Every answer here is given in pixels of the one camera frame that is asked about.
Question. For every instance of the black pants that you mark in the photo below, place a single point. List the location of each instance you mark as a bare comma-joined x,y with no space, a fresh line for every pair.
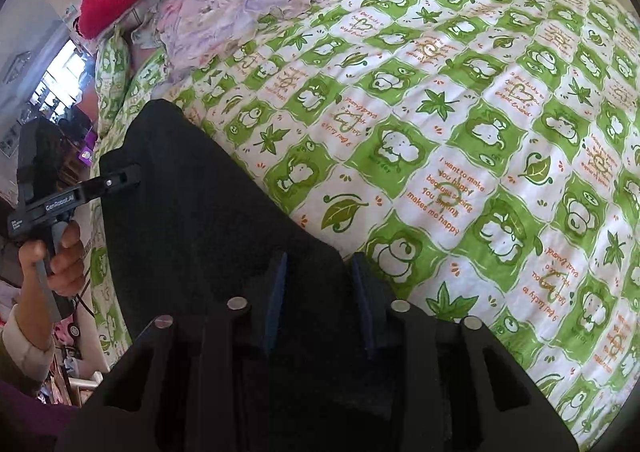
210,242

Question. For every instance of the purple box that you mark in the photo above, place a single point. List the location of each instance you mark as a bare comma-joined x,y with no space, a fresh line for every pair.
86,149

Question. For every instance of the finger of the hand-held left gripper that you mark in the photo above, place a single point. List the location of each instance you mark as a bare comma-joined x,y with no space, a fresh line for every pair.
122,175

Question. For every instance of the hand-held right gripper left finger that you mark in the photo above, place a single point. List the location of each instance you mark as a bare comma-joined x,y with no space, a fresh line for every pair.
276,304

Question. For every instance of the green checkered printed bedsheet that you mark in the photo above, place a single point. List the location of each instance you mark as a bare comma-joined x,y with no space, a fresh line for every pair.
450,156

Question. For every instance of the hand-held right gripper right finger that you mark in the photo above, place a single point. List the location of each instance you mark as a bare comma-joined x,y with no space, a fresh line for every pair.
364,307

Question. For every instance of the person's left hand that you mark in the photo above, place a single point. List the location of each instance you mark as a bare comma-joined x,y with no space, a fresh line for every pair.
62,257

